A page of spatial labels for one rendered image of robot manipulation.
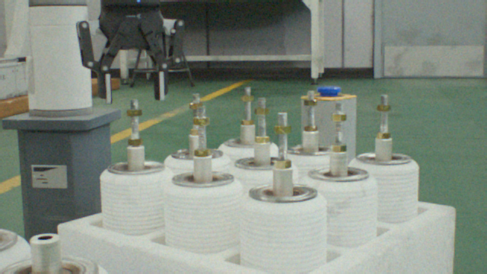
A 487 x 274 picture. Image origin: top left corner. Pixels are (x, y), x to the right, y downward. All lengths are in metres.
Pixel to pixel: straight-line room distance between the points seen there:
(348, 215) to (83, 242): 0.34
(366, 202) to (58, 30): 0.54
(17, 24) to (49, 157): 3.42
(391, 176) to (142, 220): 0.33
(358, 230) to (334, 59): 5.16
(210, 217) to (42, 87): 0.42
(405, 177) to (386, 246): 0.13
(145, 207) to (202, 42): 5.29
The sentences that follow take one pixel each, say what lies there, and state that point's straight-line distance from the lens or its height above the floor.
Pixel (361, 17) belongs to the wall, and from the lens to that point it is 5.94.
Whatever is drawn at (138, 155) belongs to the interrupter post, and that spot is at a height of 0.27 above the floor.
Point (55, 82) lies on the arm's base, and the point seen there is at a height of 0.35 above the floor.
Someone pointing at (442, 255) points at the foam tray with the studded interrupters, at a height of 0.12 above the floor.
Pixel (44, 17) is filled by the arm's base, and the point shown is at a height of 0.45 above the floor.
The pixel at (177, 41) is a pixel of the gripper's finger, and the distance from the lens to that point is 0.89.
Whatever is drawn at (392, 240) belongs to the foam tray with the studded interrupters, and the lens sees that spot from 0.83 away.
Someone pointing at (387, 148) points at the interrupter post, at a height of 0.27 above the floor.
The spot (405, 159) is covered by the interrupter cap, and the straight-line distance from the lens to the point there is 0.94.
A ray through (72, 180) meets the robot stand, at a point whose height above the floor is 0.20.
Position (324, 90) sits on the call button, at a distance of 1.16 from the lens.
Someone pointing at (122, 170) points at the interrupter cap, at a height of 0.25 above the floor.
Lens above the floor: 0.43
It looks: 9 degrees down
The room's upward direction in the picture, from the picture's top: 1 degrees counter-clockwise
